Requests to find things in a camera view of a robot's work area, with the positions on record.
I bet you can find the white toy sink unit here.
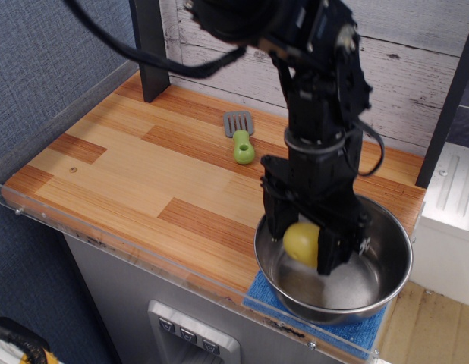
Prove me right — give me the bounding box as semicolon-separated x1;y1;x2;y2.
410;143;469;305

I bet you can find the stainless steel pot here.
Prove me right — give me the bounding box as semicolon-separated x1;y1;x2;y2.
254;196;413;325

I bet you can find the black braided hose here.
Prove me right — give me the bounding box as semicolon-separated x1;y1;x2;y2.
0;324;49;364

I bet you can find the black right vertical post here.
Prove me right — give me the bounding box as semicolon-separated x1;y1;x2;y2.
415;34;469;188

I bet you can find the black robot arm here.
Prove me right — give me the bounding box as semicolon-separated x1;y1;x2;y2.
186;1;371;275

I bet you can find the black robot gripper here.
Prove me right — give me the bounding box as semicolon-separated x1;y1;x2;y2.
260;138;370;275

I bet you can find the blue cloth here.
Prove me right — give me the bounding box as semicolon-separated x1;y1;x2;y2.
243;272;385;361

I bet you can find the grey toy fridge cabinet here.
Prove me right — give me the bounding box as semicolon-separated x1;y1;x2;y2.
66;237;372;363

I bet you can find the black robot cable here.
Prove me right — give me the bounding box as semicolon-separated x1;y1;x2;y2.
63;0;386;177

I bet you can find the silver dispenser panel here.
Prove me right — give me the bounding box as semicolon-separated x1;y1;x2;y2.
147;300;241;363

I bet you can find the black left vertical post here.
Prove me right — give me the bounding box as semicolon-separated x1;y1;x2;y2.
129;0;170;102

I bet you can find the black vertical post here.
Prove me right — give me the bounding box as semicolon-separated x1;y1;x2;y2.
415;34;469;188
129;0;170;102

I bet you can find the green handled grey spatula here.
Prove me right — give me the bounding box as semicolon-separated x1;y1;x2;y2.
223;111;255;165

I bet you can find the clear acrylic guard rail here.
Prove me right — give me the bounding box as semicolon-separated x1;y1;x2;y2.
0;56;427;364

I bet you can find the yellow potato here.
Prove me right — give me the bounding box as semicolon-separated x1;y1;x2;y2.
283;222;320;268

